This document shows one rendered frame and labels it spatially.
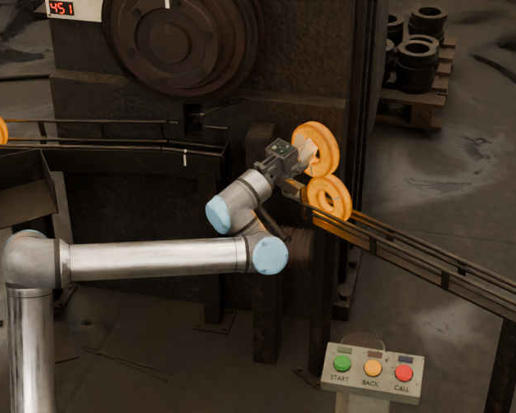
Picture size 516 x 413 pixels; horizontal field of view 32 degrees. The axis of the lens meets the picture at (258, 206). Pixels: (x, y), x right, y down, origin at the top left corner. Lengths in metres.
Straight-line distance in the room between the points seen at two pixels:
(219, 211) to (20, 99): 2.67
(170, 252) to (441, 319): 1.45
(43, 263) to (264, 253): 0.51
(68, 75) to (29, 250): 0.99
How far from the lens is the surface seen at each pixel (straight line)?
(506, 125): 4.55
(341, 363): 2.22
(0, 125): 3.06
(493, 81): 4.97
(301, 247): 2.73
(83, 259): 2.09
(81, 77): 2.95
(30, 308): 2.24
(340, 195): 2.53
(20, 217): 2.79
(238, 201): 2.26
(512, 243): 3.73
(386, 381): 2.22
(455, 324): 3.30
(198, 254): 2.12
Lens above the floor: 2.17
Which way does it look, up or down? 35 degrees down
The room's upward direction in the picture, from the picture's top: straight up
